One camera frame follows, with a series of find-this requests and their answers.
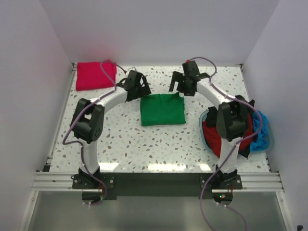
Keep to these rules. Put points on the folded pink red t-shirt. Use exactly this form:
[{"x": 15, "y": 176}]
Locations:
[{"x": 90, "y": 76}]

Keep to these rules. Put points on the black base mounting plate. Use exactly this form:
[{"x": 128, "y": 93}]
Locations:
[{"x": 110, "y": 186}]

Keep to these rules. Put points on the bright blue t-shirt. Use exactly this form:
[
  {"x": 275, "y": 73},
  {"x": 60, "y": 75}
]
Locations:
[{"x": 259, "y": 142}]

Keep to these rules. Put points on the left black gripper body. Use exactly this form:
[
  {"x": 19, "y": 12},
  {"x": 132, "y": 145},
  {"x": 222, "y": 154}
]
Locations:
[{"x": 137, "y": 88}]

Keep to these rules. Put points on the translucent blue laundry basket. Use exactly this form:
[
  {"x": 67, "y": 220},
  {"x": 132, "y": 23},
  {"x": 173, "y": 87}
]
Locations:
[{"x": 212, "y": 140}]

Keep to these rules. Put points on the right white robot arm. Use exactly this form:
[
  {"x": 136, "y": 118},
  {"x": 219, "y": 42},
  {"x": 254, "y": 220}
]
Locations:
[{"x": 232, "y": 118}]

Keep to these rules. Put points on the green t-shirt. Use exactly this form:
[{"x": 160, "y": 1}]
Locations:
[{"x": 162, "y": 109}]

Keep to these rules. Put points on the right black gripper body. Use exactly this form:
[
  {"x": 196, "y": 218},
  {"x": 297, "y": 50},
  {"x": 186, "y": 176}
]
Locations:
[{"x": 188, "y": 91}]

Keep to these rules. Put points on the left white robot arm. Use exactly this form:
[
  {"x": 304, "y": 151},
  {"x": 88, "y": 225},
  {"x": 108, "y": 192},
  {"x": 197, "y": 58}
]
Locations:
[{"x": 87, "y": 125}]

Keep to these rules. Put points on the black t-shirt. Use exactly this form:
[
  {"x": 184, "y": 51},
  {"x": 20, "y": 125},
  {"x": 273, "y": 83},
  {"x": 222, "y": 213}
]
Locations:
[{"x": 245, "y": 152}]

